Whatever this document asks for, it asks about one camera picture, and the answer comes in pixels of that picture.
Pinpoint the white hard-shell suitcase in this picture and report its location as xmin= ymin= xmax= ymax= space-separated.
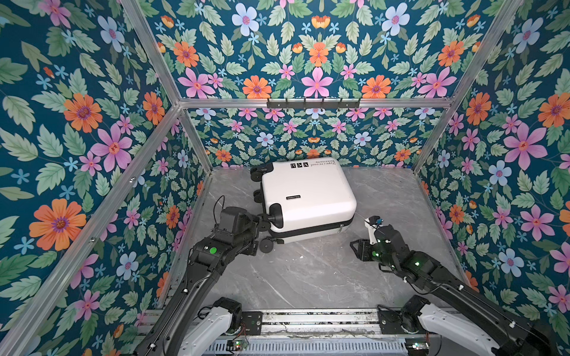
xmin=250 ymin=157 xmax=357 ymax=254

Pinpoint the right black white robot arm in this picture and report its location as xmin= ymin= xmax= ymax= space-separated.
xmin=350 ymin=222 xmax=559 ymax=355

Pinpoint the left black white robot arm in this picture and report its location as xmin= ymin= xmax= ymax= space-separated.
xmin=133 ymin=206 xmax=269 ymax=355

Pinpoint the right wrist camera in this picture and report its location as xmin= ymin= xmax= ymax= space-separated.
xmin=365 ymin=215 xmax=383 ymax=245

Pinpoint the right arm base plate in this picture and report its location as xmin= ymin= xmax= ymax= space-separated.
xmin=376 ymin=306 xmax=429 ymax=335

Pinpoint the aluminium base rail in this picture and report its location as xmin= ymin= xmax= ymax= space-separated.
xmin=142 ymin=308 xmax=504 ymax=344

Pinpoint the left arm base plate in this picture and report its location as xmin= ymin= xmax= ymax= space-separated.
xmin=228 ymin=311 xmax=264 ymax=336

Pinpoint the black hook rail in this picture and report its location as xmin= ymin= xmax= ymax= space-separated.
xmin=266 ymin=98 xmax=361 ymax=110

